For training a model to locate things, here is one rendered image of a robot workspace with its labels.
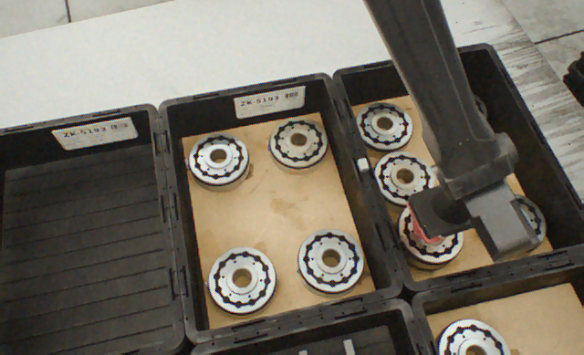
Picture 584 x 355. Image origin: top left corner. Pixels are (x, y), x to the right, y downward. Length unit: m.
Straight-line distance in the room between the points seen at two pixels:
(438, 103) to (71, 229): 0.66
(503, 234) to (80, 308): 0.61
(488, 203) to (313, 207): 0.34
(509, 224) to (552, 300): 0.31
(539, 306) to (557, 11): 1.86
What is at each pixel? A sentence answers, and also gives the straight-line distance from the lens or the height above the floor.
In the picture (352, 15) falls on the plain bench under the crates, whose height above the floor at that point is 0.70.
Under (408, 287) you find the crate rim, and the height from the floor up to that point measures 0.93.
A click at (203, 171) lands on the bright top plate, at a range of 0.88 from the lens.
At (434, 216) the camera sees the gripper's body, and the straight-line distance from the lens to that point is 0.73.
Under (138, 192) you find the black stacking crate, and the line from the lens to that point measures 0.92.
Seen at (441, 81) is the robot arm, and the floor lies 1.30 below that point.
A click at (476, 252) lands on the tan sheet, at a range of 0.90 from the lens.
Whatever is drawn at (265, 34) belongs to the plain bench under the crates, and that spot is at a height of 0.70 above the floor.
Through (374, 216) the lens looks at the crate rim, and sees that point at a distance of 0.77.
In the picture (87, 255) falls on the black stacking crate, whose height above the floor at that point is 0.83.
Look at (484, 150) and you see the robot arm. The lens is 0.54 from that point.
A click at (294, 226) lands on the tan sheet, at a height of 0.83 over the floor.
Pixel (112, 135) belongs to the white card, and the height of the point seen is 0.88.
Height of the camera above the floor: 1.63
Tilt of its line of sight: 60 degrees down
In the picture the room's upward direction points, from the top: straight up
